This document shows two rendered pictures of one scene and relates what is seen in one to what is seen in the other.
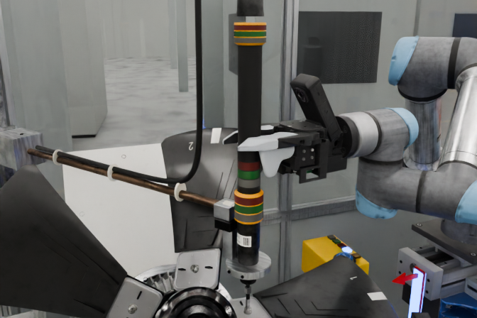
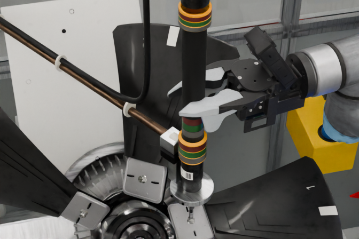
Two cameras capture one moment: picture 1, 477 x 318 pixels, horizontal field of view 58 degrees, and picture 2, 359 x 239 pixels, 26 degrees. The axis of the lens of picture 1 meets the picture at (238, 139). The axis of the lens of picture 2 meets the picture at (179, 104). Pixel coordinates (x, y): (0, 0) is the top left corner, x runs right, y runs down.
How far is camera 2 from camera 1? 0.64 m
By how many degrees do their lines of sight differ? 30
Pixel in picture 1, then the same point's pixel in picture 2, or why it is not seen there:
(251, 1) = not seen: outside the picture
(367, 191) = (332, 117)
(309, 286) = (259, 194)
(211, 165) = (164, 72)
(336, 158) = (291, 100)
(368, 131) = (328, 78)
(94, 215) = (41, 83)
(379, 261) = not seen: outside the picture
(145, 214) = not seen: hidden behind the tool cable
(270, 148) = (210, 114)
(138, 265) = (90, 138)
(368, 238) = not seen: outside the picture
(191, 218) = (141, 127)
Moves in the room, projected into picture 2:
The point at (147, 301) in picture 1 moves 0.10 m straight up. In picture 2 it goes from (96, 209) to (91, 169)
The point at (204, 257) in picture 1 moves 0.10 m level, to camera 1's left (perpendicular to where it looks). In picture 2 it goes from (151, 170) to (92, 164)
